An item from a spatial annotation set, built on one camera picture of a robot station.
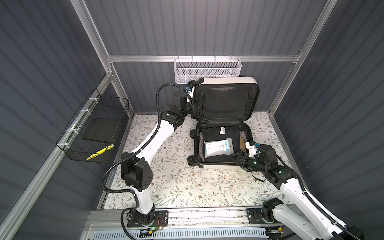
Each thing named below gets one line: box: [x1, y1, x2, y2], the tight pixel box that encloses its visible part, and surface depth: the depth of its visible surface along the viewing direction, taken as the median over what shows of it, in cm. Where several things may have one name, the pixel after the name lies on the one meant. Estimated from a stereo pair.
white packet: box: [203, 137, 235, 159], surface depth 88 cm
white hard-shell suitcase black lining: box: [187, 76, 261, 169], surface depth 91 cm
